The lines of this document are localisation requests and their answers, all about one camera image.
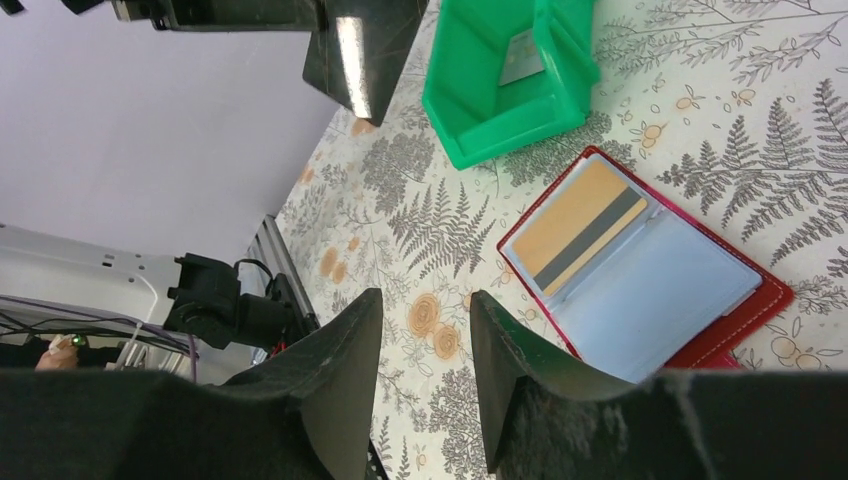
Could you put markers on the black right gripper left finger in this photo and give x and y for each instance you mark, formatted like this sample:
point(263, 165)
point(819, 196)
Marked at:
point(306, 413)

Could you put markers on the silver card in bin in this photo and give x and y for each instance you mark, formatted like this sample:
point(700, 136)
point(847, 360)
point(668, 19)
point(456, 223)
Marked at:
point(522, 59)

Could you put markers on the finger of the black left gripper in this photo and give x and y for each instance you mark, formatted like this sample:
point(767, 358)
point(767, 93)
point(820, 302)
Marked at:
point(225, 15)

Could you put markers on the red leather card holder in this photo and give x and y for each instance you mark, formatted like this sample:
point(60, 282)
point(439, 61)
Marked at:
point(662, 265)

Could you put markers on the green plastic bin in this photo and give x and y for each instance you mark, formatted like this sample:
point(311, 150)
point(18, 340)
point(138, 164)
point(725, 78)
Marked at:
point(476, 119)

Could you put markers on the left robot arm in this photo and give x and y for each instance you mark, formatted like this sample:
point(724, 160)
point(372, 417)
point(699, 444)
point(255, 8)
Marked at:
point(137, 167)

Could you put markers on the gold credit card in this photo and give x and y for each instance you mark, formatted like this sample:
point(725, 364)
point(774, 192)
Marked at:
point(590, 208)

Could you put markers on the black VIP credit card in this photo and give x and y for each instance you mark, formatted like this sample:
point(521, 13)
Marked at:
point(359, 55)

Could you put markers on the floral patterned table mat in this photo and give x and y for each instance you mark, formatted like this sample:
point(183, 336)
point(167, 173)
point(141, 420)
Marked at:
point(734, 110)

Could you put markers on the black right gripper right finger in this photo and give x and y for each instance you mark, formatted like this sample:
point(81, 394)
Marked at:
point(546, 415)

